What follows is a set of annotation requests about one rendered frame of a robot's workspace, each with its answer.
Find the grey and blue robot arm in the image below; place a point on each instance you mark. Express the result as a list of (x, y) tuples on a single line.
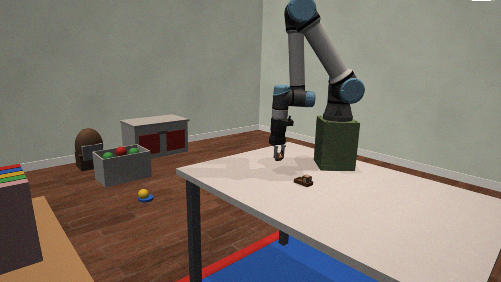
[(344, 88)]

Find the brown wooden number cube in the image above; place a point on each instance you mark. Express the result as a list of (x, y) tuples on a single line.
[(279, 156), (306, 178)]

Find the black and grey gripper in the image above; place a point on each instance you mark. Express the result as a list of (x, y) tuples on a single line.
[(279, 123)]

